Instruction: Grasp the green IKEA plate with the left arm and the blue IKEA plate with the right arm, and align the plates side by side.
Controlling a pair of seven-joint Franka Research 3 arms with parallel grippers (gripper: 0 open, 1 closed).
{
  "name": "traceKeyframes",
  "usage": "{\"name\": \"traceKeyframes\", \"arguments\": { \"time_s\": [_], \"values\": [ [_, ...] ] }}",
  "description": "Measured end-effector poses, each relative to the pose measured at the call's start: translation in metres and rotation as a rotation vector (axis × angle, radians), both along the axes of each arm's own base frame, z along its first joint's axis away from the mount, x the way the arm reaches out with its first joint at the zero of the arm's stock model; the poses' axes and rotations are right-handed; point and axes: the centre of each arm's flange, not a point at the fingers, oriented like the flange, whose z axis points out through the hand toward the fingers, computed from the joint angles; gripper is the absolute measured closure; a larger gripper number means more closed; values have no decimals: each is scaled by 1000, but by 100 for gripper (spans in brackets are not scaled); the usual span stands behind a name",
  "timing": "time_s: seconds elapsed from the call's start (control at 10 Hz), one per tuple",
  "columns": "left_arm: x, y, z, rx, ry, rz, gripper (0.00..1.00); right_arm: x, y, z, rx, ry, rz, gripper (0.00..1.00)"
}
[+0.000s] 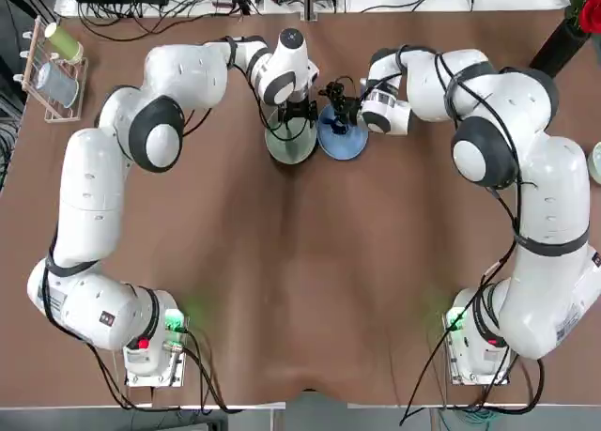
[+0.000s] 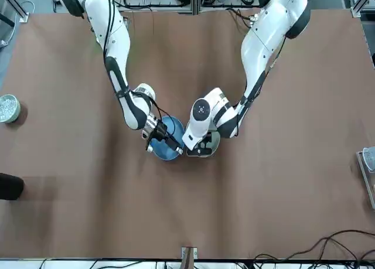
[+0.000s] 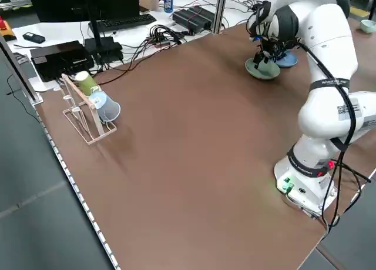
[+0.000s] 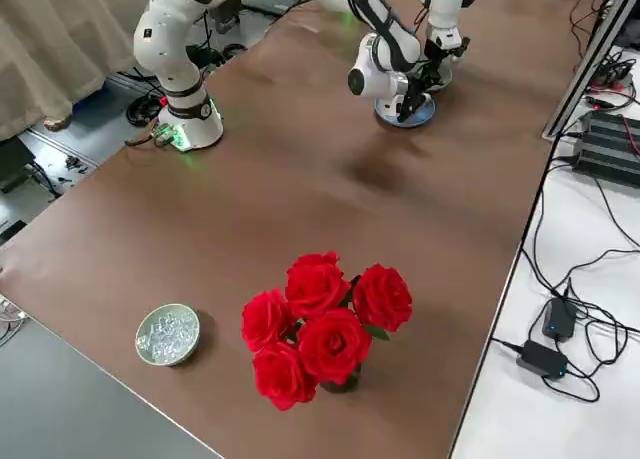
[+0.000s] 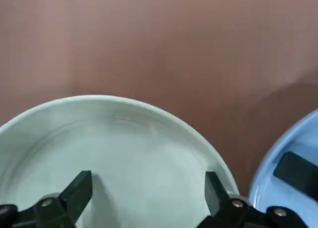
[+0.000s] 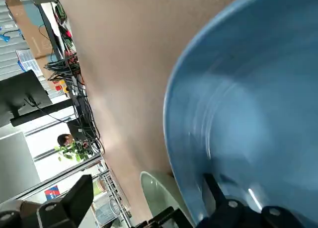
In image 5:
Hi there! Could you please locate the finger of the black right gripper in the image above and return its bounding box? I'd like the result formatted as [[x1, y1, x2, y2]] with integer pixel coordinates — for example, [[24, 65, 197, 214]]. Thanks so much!
[[273, 152, 318, 198]]

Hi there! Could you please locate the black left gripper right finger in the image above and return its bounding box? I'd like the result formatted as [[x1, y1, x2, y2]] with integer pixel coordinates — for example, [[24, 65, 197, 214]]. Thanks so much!
[[198, 171, 308, 228]]

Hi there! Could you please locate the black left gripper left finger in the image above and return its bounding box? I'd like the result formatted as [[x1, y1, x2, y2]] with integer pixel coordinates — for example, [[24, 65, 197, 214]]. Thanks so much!
[[0, 170, 92, 228]]

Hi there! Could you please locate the blue plate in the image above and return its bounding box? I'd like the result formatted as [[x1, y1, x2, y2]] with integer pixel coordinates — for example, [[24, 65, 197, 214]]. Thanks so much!
[[248, 108, 318, 228]]

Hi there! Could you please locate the green plate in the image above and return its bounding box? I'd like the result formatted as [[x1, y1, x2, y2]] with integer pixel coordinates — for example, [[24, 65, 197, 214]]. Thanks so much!
[[0, 95, 240, 228]]

